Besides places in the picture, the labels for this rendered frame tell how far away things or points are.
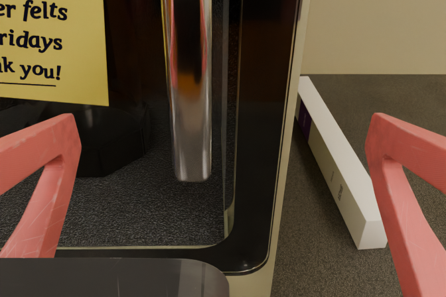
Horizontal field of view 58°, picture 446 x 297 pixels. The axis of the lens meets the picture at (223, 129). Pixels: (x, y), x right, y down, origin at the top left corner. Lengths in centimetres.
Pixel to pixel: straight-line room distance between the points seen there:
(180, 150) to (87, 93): 7
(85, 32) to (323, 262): 27
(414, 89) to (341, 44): 13
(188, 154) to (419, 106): 51
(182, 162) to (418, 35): 62
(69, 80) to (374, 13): 56
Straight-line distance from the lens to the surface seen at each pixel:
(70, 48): 20
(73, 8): 19
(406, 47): 74
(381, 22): 70
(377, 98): 63
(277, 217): 27
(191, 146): 15
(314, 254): 38
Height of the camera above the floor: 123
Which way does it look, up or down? 34 degrees down
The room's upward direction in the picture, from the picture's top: 1 degrees clockwise
